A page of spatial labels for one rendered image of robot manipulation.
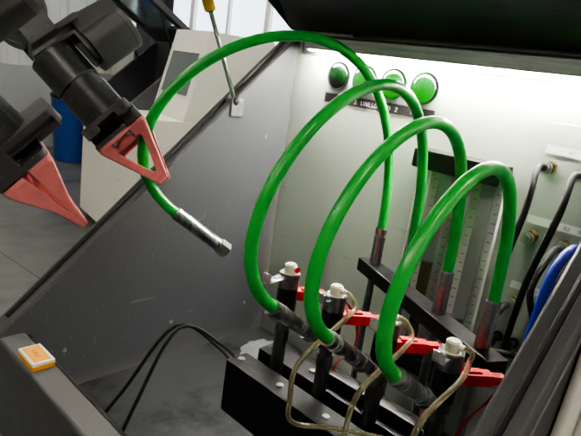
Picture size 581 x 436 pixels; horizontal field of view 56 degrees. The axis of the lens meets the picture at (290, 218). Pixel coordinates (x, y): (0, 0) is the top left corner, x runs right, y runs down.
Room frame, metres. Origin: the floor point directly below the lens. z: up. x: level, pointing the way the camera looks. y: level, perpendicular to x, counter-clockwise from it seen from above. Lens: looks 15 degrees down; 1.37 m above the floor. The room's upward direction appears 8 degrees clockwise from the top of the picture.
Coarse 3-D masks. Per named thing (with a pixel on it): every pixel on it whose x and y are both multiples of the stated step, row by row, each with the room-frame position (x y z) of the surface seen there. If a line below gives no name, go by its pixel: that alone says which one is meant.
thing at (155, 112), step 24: (240, 48) 0.72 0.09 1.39; (336, 48) 0.77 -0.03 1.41; (192, 72) 0.69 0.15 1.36; (360, 72) 0.80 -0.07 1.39; (168, 96) 0.68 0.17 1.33; (384, 120) 0.81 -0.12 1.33; (144, 144) 0.67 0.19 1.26; (384, 168) 0.83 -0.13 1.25; (384, 192) 0.83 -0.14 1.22; (384, 216) 0.83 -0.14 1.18
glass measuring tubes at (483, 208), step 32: (416, 160) 0.85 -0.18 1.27; (448, 160) 0.82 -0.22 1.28; (480, 160) 0.81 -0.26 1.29; (480, 192) 0.81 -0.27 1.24; (448, 224) 0.83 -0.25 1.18; (480, 224) 0.78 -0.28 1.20; (480, 256) 0.79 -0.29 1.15; (416, 288) 0.83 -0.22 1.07; (480, 288) 0.78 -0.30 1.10; (416, 320) 0.83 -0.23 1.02
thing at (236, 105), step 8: (208, 0) 0.94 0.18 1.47; (208, 8) 0.94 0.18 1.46; (216, 24) 0.96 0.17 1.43; (216, 32) 0.96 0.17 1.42; (216, 40) 0.96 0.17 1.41; (224, 64) 0.97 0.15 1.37; (232, 88) 0.98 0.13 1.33; (232, 96) 0.99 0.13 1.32; (232, 104) 0.99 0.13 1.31; (240, 104) 1.00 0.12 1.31; (232, 112) 0.99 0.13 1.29; (240, 112) 1.00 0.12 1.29
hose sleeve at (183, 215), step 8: (176, 216) 0.69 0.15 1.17; (184, 216) 0.69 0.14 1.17; (184, 224) 0.69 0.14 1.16; (192, 224) 0.70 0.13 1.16; (200, 224) 0.71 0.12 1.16; (192, 232) 0.70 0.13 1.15; (200, 232) 0.70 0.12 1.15; (208, 232) 0.71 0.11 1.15; (208, 240) 0.71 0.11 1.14; (216, 240) 0.71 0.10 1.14; (216, 248) 0.71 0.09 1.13
